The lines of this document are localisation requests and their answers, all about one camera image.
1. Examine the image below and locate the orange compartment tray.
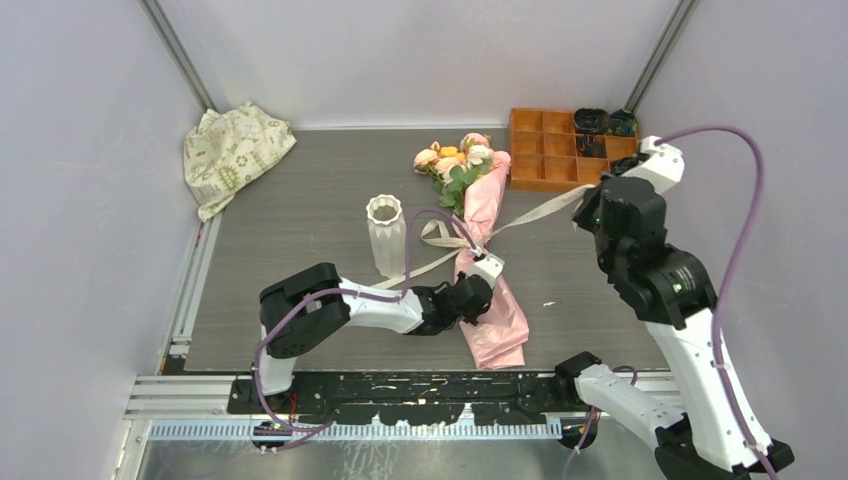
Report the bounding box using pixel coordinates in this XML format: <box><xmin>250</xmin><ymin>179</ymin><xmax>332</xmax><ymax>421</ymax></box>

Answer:
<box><xmin>509</xmin><ymin>108</ymin><xmax>639</xmax><ymax>192</ymax></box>

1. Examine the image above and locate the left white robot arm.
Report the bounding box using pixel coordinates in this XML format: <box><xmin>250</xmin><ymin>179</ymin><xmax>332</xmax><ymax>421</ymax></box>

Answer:
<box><xmin>252</xmin><ymin>254</ymin><xmax>504</xmax><ymax>413</ymax></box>

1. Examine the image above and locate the dark rolled sock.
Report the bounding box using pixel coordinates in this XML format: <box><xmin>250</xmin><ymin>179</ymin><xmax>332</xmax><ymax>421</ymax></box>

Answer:
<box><xmin>573</xmin><ymin>108</ymin><xmax>611</xmax><ymax>135</ymax></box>

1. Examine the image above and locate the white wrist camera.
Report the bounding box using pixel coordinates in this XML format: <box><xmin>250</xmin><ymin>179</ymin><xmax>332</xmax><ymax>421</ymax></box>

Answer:
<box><xmin>468</xmin><ymin>251</ymin><xmax>505</xmax><ymax>289</ymax></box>
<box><xmin>622</xmin><ymin>136</ymin><xmax>685</xmax><ymax>195</ymax></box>

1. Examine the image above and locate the green blue rolled sock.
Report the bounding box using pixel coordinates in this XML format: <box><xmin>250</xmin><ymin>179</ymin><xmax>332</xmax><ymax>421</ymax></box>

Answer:
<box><xmin>607</xmin><ymin>109</ymin><xmax>638</xmax><ymax>137</ymax></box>

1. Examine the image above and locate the cream patterned cloth bag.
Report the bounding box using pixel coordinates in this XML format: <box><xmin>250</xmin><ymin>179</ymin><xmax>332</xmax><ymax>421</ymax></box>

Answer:
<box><xmin>183</xmin><ymin>101</ymin><xmax>297</xmax><ymax>223</ymax></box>

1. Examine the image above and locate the pink flower bouquet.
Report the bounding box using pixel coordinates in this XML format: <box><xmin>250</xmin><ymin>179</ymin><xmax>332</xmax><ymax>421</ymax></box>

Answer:
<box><xmin>414</xmin><ymin>133</ymin><xmax>529</xmax><ymax>369</ymax></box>

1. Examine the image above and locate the left corner frame post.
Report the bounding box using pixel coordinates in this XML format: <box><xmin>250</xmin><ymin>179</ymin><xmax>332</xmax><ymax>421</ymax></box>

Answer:
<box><xmin>139</xmin><ymin>0</ymin><xmax>217</xmax><ymax>110</ymax></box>

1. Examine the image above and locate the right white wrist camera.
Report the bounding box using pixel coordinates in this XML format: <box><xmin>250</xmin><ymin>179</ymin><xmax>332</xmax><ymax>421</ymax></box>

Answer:
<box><xmin>622</xmin><ymin>136</ymin><xmax>685</xmax><ymax>195</ymax></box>

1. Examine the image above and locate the white ribbed vase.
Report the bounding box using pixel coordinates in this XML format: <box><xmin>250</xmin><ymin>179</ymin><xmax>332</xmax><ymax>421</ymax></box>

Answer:
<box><xmin>366</xmin><ymin>194</ymin><xmax>406</xmax><ymax>278</ymax></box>

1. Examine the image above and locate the dark sock in tray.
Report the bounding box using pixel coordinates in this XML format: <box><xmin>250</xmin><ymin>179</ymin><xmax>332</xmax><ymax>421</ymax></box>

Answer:
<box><xmin>576</xmin><ymin>135</ymin><xmax>607</xmax><ymax>158</ymax></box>

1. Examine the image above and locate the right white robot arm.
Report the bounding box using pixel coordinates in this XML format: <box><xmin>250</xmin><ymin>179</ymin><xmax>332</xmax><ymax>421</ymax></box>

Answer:
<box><xmin>554</xmin><ymin>176</ymin><xmax>795</xmax><ymax>479</ymax></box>

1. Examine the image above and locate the right corner frame post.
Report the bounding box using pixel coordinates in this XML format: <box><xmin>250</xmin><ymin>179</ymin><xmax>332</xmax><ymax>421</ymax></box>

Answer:
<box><xmin>624</xmin><ymin>0</ymin><xmax>701</xmax><ymax>113</ymax></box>

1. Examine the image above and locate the corner frame post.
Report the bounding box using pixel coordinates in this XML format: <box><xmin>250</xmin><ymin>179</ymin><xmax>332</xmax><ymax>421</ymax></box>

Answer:
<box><xmin>139</xmin><ymin>0</ymin><xmax>217</xmax><ymax>110</ymax></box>
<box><xmin>624</xmin><ymin>0</ymin><xmax>701</xmax><ymax>113</ymax></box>

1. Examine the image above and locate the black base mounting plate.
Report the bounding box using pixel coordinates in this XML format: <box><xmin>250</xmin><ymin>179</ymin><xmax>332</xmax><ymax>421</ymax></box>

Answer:
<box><xmin>264</xmin><ymin>371</ymin><xmax>590</xmax><ymax>426</ymax></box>

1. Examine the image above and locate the cream printed ribbon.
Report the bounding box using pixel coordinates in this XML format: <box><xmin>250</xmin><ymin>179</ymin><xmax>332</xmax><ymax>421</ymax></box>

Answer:
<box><xmin>407</xmin><ymin>184</ymin><xmax>594</xmax><ymax>279</ymax></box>

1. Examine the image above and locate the aluminium front rail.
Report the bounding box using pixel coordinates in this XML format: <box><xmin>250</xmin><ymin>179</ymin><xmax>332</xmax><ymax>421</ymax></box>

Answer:
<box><xmin>125</xmin><ymin>370</ymin><xmax>683</xmax><ymax>443</ymax></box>

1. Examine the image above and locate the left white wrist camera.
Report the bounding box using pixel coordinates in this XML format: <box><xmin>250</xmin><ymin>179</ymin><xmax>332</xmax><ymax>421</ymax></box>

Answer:
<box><xmin>468</xmin><ymin>251</ymin><xmax>505</xmax><ymax>289</ymax></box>

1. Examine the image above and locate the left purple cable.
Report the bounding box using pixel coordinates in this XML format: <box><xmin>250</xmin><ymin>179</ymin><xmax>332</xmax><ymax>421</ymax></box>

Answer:
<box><xmin>251</xmin><ymin>209</ymin><xmax>483</xmax><ymax>454</ymax></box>

